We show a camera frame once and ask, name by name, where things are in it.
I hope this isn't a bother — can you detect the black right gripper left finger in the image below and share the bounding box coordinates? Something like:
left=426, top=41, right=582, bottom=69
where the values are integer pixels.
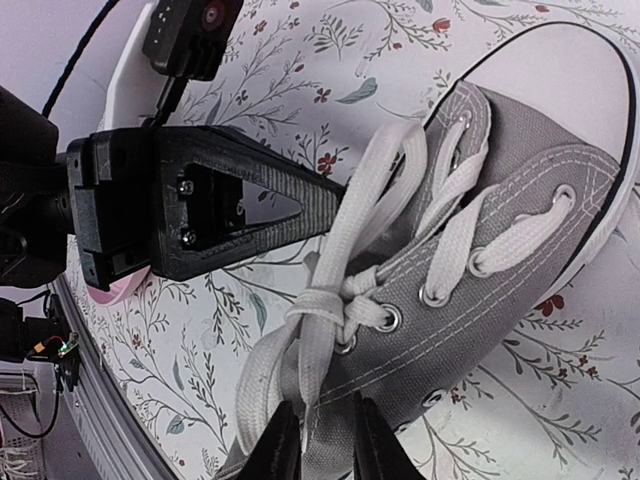
left=246, top=401, right=301, bottom=480

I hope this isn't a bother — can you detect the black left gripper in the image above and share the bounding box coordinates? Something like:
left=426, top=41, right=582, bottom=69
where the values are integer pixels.
left=66, top=126, right=346, bottom=292

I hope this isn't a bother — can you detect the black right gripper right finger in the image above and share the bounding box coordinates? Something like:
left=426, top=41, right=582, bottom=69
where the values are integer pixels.
left=353, top=392, right=424, bottom=480

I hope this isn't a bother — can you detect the grey sneaker with red sole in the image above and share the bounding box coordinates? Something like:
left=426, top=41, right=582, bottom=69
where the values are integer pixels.
left=218, top=22, right=639, bottom=479

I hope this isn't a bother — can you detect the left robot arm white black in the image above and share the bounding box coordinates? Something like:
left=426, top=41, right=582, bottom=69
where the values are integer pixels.
left=1, top=91, right=345, bottom=291

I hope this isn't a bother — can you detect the pink plastic plate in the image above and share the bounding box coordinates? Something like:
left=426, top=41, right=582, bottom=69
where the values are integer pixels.
left=87, top=268, right=149, bottom=307

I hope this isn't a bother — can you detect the floral patterned table mat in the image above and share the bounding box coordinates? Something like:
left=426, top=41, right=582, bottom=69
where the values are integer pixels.
left=67, top=1, right=639, bottom=479

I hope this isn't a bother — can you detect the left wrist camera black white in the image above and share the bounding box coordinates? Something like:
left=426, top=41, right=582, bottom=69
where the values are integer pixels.
left=101, top=0, right=243, bottom=130

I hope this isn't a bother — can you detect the aluminium front rail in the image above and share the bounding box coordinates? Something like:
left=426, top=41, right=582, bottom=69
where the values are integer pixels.
left=45, top=276, right=179, bottom=479

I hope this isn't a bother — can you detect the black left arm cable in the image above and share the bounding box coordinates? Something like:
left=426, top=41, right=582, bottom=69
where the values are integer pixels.
left=40, top=0, right=121, bottom=116

